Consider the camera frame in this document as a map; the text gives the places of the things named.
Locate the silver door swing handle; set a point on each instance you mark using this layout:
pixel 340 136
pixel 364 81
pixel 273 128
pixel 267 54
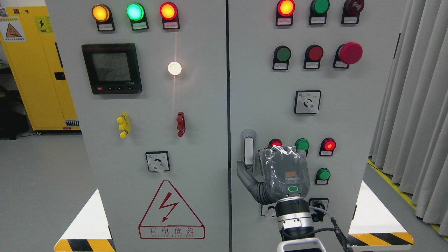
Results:
pixel 248 137

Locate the black key selector switch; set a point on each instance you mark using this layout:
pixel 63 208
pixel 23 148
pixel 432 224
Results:
pixel 322 203

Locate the red-orange indicator light left door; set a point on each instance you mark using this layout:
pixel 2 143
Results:
pixel 169 15

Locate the green push button upper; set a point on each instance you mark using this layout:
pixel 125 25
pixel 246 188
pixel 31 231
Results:
pixel 281 58

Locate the black digital power meter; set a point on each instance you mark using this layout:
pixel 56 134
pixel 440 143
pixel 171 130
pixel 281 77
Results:
pixel 112 68

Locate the left door rotary switch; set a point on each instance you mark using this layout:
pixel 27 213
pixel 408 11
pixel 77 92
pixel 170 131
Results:
pixel 158 161

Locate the red lit indicator lower right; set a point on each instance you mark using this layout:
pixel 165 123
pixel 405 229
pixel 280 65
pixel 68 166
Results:
pixel 327 147

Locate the green indicator lower middle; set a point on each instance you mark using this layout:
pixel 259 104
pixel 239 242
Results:
pixel 302 144

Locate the upper right rotary switch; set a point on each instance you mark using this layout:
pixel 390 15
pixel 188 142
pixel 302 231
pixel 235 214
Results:
pixel 307 102

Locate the white lit indicator light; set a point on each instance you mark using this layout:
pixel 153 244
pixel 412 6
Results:
pixel 174 68

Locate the left grey cabinet door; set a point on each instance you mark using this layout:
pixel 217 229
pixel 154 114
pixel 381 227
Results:
pixel 198 159

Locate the striped white robot part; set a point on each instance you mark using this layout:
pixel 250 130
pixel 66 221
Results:
pixel 374 228
pixel 89 231

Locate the red lit indicator top right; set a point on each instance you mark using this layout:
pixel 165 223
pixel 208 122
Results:
pixel 284 13

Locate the right grey cabinet door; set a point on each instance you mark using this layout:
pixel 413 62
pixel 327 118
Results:
pixel 263 100

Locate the red terminal socket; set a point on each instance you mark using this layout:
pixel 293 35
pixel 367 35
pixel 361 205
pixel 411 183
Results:
pixel 181 124

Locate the lower white rotary switch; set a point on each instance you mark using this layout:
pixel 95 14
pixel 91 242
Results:
pixel 268 211

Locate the red electric warning triangle sticker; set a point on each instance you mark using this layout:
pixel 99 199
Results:
pixel 170 217

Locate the bright green push button lower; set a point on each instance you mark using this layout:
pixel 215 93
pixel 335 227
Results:
pixel 322 176

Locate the grey cabinet door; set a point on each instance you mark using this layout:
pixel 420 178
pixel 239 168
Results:
pixel 263 100
pixel 198 159

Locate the green indicator top right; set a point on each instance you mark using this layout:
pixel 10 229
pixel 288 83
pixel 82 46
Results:
pixel 318 12

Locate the grey robotic right hand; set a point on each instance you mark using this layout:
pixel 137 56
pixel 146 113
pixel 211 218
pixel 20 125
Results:
pixel 285 171

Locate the dark red buzzer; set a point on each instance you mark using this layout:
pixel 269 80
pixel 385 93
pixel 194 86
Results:
pixel 351 11

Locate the red push button upper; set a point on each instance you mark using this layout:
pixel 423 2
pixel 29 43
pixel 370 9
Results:
pixel 312 57

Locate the green lit indicator light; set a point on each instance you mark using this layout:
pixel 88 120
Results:
pixel 137 16

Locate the left striped white robot part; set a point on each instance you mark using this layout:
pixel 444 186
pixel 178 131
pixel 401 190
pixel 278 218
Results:
pixel 89 231

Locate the red lit indicator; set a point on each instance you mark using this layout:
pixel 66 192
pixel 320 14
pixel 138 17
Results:
pixel 284 13
pixel 275 142
pixel 327 147

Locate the right striped white robot part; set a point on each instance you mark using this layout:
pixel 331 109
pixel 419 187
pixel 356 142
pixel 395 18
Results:
pixel 374 228

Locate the yellow terminal socket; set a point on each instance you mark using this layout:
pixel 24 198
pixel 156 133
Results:
pixel 124 125

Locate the yellow safety storage cabinet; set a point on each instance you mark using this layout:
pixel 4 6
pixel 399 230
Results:
pixel 30 46

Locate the grey curtain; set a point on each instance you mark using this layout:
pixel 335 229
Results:
pixel 411 138

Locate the red mushroom emergency stop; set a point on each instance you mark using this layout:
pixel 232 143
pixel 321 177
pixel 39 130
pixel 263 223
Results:
pixel 347 54

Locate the orange indicator light top left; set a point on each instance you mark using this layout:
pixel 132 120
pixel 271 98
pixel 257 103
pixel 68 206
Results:
pixel 103 17

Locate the red lit indicator lower left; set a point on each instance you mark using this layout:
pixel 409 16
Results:
pixel 275 142

